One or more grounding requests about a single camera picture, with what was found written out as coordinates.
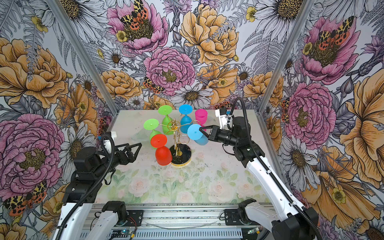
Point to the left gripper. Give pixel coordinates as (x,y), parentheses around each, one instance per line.
(126,160)

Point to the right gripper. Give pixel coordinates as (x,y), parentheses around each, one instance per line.
(215,130)

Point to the light blue wine glass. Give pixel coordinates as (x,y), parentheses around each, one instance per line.
(194,134)

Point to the pink wine glass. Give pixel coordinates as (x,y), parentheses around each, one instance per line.
(201,116)

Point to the red wine glass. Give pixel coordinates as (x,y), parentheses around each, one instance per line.
(163,154)

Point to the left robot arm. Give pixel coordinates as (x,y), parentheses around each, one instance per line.
(92,166)

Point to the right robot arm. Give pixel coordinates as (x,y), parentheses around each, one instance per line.
(290,219)

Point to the back blue wine glass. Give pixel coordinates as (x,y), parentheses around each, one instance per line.
(186,120)

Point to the gold wine glass rack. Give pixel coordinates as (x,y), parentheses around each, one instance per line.
(180,150)

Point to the front green wine glass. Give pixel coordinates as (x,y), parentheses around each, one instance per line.
(151,125)

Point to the green wine glass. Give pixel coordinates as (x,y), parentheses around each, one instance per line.
(166,122)
(151,125)

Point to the back green wine glass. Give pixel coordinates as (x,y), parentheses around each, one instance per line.
(166,122)

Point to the small green circuit board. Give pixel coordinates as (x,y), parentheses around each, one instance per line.
(124,234)

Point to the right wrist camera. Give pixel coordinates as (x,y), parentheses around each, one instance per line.
(225,118)

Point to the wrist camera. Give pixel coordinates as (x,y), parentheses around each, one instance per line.
(225,118)
(105,145)

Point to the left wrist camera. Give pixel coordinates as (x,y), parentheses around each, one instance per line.
(105,145)

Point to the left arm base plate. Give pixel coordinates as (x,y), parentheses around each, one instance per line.
(130,218)

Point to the aluminium front rail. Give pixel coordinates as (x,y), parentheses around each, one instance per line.
(182,222)

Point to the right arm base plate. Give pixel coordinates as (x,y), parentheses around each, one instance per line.
(233,218)

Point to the left aluminium corner post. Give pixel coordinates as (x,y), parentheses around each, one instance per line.
(73,37)

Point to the aluminium corner post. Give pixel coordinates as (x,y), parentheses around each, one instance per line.
(73,37)
(291,40)

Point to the right aluminium corner post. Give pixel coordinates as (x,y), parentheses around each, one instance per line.
(291,40)

